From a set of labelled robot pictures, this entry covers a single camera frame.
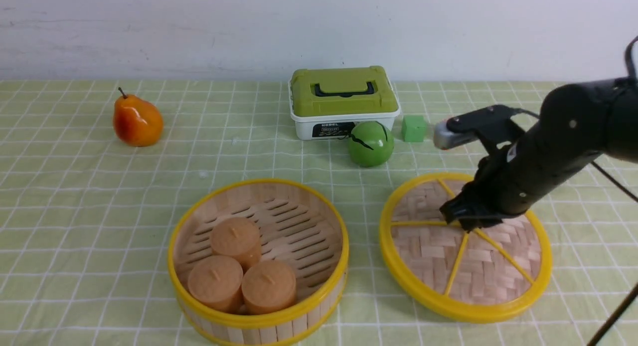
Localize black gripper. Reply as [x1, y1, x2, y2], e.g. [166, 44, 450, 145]
[440, 156, 529, 232]

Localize yellow bamboo steamer lid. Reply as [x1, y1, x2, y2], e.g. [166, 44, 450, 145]
[379, 173, 553, 324]

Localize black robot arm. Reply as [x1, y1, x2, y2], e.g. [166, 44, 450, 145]
[433, 76, 638, 232]

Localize yellow bamboo steamer basket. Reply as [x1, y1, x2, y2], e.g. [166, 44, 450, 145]
[167, 178, 349, 346]

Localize green foam cube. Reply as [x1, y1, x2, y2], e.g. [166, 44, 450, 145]
[401, 115, 428, 143]

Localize green round fruit toy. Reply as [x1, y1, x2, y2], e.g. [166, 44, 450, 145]
[348, 121, 395, 168]

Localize green lidded storage box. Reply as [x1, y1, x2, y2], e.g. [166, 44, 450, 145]
[288, 66, 402, 140]

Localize orange steamed bun right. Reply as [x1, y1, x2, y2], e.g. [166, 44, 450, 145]
[241, 260, 297, 315]

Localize orange steamed bun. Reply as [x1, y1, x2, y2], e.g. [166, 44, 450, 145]
[187, 255, 244, 314]
[209, 217, 262, 272]
[241, 260, 297, 315]

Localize orange steamed bun top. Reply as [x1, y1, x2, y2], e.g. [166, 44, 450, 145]
[209, 217, 262, 272]

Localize orange steamed bun left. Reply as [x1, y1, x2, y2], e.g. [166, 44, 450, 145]
[187, 255, 244, 314]

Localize orange red pear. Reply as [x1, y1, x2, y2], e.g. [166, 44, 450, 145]
[112, 87, 164, 148]

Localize checked green tablecloth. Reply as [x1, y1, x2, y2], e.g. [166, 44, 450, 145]
[0, 80, 637, 346]

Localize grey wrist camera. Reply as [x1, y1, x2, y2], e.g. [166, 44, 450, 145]
[433, 105, 525, 155]

